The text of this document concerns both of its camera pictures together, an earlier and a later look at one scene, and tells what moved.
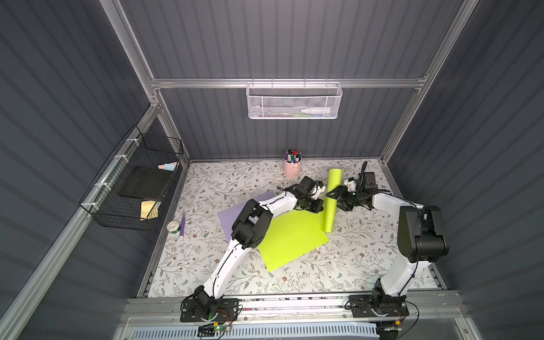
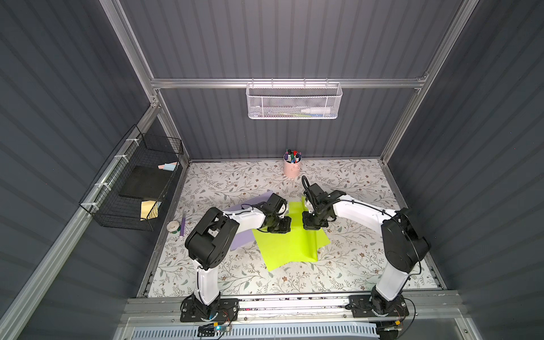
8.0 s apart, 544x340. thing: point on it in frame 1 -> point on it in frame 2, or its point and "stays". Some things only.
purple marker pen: (183, 225) stays
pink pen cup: (292, 169) stays
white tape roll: (173, 226) stays
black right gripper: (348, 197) -> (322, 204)
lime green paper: (335, 180) -> (298, 245)
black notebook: (145, 183) stays
